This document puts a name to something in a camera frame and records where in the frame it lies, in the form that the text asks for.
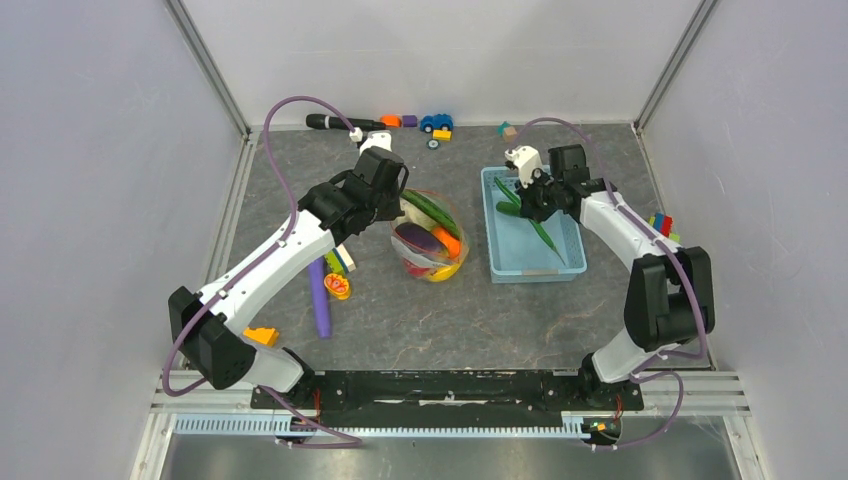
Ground purple eggplant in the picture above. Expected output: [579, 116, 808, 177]
[394, 223, 448, 258]

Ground green cucumber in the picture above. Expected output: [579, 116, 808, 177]
[401, 189, 462, 239]

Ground light blue plastic basket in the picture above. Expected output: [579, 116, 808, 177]
[480, 167, 587, 284]

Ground clear zip top bag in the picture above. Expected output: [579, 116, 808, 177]
[390, 189, 470, 283]

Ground orange fruit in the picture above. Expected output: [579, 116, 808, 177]
[430, 226, 462, 260]

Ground yellow bell pepper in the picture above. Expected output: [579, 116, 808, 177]
[423, 263, 461, 283]

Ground green chili pepper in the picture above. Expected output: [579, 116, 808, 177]
[494, 177, 565, 263]

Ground green white cabbage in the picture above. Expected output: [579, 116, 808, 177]
[396, 200, 438, 231]

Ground red apple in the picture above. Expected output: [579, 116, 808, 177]
[403, 259, 431, 278]

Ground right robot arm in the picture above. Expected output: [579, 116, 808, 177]
[505, 145, 714, 408]

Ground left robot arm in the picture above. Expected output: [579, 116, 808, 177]
[167, 146, 409, 408]

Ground green blue white block stack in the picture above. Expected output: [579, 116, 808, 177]
[324, 245, 357, 276]

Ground teal and tan blocks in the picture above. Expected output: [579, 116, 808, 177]
[498, 121, 518, 143]

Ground purple toy stick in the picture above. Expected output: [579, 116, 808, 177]
[308, 257, 332, 339]

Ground orange toy piece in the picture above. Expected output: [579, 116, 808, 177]
[379, 115, 403, 128]

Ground black microphone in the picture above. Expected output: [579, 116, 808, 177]
[305, 113, 387, 132]

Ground yellow red toy disc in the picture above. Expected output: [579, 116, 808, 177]
[323, 273, 352, 300]

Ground colourful block stack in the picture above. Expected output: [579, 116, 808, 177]
[649, 213, 680, 243]

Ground yellow toy block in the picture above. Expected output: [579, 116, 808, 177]
[432, 130, 452, 142]

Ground blue toy car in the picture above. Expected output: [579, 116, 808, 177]
[419, 113, 454, 133]

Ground yellow cheese wedge toy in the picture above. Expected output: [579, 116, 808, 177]
[243, 327, 280, 348]

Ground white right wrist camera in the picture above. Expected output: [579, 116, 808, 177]
[504, 146, 543, 189]

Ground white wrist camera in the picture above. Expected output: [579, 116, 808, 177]
[504, 146, 543, 189]
[348, 127, 392, 154]

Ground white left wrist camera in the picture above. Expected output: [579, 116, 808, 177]
[348, 127, 392, 154]

